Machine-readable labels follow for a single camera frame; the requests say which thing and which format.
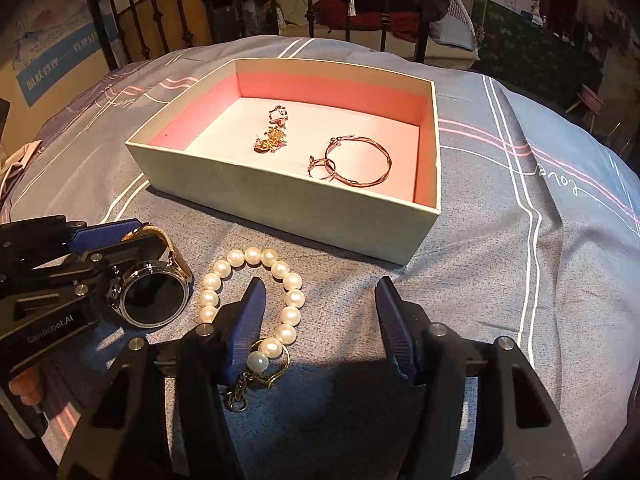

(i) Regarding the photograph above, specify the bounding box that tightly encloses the brown leather strap watch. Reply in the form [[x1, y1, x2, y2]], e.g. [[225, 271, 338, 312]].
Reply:
[[107, 223, 193, 330]]

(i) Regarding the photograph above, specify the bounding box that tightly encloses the white pearl bracelet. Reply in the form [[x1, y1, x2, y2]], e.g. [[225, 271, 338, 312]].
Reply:
[[196, 245, 307, 375]]

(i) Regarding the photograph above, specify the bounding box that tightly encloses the gold chain necklace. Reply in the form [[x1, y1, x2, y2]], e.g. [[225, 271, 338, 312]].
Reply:
[[252, 104, 292, 155]]

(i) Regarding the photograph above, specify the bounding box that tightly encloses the rose gold bangle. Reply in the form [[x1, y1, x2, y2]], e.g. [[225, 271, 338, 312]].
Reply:
[[307, 136, 393, 188]]

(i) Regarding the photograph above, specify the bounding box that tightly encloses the pale green jewelry box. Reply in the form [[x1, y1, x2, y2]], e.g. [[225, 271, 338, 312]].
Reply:
[[127, 58, 442, 266]]

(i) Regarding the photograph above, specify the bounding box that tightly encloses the person's left hand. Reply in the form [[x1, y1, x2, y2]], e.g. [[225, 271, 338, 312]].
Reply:
[[9, 365, 44, 406]]

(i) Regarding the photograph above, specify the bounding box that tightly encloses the pink stool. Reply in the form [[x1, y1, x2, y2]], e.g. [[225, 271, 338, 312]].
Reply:
[[565, 84, 604, 133]]

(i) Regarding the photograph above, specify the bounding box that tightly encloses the green patterned counter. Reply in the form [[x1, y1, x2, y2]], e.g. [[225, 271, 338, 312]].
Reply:
[[464, 0, 603, 106]]

